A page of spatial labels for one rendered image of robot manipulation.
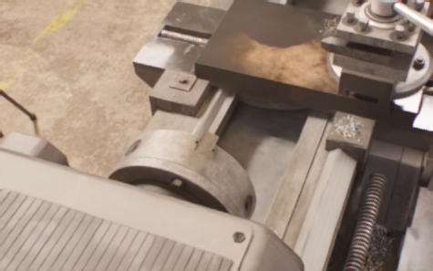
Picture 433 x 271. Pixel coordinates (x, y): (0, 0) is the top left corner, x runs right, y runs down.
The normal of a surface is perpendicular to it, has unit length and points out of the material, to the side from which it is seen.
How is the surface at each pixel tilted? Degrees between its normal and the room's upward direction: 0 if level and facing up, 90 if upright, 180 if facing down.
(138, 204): 0
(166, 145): 9
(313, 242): 36
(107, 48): 0
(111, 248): 0
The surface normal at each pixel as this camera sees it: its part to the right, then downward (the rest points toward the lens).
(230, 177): 0.67, -0.29
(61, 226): -0.03, -0.69
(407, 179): -0.36, 0.69
